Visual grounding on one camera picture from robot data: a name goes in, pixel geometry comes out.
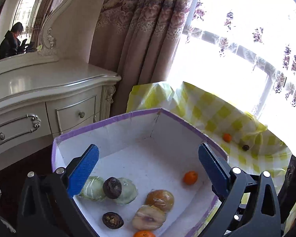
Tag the ornate white mirror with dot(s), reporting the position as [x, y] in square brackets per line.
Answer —
[35, 16]

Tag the pale yellow cut fruit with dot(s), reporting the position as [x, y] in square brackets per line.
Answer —
[148, 217]

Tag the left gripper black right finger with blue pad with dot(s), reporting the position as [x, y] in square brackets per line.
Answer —
[249, 204]

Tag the small orange fruit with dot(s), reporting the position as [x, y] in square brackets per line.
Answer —
[190, 178]

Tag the white ornate dresser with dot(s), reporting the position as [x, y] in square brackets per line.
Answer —
[41, 99]

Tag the small dark wrinkled fruit right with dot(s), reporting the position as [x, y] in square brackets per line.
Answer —
[245, 147]

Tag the white purple cardboard box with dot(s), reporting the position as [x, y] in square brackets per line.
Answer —
[154, 149]

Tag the floral brown curtain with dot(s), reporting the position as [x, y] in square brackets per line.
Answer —
[137, 39]

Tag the green white fruit left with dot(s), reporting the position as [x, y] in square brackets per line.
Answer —
[93, 189]

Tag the green white fruit right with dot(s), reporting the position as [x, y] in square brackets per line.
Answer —
[129, 192]

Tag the brown orange fruit in box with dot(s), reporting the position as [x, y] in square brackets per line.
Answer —
[162, 199]

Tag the orange tangerine with stem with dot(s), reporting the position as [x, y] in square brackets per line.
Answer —
[227, 137]

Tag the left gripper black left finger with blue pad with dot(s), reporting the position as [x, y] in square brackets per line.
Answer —
[47, 207]

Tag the yellow white checkered tablecloth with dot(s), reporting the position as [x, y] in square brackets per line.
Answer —
[214, 117]

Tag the orange fruit box bottom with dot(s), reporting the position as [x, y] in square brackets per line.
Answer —
[144, 233]

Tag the dark cut fruit in box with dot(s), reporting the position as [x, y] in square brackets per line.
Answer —
[112, 220]

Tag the green white fruit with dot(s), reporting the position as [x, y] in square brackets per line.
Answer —
[129, 192]
[93, 189]

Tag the dark wrinkled fruit front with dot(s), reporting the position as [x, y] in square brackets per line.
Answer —
[112, 188]

